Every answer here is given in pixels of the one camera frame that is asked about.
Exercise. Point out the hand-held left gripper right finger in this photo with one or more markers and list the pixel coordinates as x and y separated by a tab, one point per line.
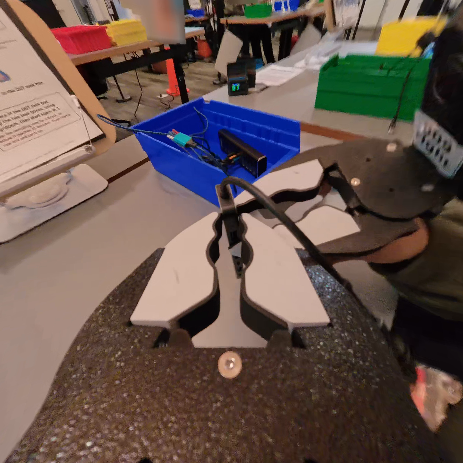
282	289

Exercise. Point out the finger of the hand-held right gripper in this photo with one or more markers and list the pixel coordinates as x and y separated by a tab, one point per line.
325	226
293	177

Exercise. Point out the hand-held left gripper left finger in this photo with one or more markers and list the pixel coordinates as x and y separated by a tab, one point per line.
173	282

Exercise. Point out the usb hub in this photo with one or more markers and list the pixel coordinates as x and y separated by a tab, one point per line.
240	150

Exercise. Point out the blue plastic bin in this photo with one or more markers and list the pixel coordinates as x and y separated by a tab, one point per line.
285	5
181	170

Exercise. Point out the person's right forearm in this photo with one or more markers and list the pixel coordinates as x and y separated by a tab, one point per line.
434	275

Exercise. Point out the grey desk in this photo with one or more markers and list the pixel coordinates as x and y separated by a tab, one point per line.
289	105
90	253

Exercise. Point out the person's right hand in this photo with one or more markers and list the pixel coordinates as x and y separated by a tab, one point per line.
405	249

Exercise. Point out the green plastic bin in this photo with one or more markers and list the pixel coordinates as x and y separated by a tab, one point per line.
361	90
257	11

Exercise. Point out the white paper sheets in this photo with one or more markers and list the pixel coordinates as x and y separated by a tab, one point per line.
278	74

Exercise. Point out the small black display device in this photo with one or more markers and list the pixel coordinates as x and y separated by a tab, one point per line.
237	77

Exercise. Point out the white document stand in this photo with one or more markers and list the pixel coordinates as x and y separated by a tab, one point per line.
83	184

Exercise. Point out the hanging white sheet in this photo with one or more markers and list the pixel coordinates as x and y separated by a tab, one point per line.
307	38
228	50

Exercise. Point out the yellow plastic bin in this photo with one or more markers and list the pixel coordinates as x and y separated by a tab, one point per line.
126	32
401	38

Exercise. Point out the person's leg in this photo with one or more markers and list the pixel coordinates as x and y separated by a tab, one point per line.
426	340

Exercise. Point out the orange traffic cone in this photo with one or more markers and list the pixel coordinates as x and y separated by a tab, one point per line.
173	76

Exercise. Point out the wooden table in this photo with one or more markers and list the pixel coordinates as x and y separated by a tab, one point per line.
108	50
289	16

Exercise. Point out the printed instruction sheet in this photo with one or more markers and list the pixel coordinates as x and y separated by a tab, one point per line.
32	119

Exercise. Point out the instruction sheet on stand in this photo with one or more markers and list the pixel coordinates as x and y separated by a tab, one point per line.
68	72

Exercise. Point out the red plastic bin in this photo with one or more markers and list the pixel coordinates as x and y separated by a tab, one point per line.
81	38

